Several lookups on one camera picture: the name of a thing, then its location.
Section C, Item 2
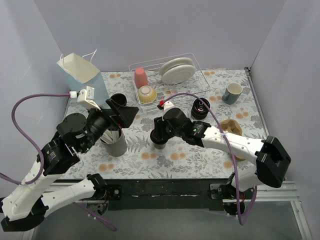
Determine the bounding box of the black cup lid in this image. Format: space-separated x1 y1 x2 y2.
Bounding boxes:
150 129 168 145

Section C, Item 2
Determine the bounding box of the light blue paper bag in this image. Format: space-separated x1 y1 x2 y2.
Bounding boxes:
56 52 110 108

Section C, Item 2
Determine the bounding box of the black takeout coffee cup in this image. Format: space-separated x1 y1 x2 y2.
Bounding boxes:
153 142 166 150

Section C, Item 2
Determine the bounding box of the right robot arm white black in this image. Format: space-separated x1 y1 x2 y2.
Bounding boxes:
150 107 291 199

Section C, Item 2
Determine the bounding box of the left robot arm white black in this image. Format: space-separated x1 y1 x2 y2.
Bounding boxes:
0 99 139 232

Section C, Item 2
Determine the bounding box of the stack of black cups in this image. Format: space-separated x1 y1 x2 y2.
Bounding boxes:
110 93 127 106

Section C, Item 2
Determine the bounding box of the yellow dotted bowl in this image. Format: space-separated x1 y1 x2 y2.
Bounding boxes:
138 85 157 104

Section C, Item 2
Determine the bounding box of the grey straw holder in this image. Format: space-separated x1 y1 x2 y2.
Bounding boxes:
100 129 128 157

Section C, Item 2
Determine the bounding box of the pink plastic cup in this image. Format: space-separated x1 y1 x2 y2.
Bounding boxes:
134 67 148 89

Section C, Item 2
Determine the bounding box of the front white plate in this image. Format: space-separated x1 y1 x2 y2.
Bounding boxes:
161 65 197 85

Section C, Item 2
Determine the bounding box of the white plate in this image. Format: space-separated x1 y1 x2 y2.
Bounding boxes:
158 57 194 76
161 65 197 85

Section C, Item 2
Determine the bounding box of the floral table mat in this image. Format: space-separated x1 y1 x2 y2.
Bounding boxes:
63 69 267 180

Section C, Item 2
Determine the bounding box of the rear white plate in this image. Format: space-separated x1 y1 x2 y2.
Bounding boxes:
158 57 194 76

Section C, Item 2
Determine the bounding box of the grey blue mug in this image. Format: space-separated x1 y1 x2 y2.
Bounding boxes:
222 82 243 105

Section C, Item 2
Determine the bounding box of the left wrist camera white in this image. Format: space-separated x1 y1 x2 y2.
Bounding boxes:
69 86 101 111

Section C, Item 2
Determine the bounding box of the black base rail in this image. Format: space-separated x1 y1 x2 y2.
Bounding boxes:
77 177 251 211

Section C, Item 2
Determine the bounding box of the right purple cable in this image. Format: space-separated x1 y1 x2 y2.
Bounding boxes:
167 92 258 226

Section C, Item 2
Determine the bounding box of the aluminium frame rail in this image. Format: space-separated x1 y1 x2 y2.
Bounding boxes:
20 181 312 240

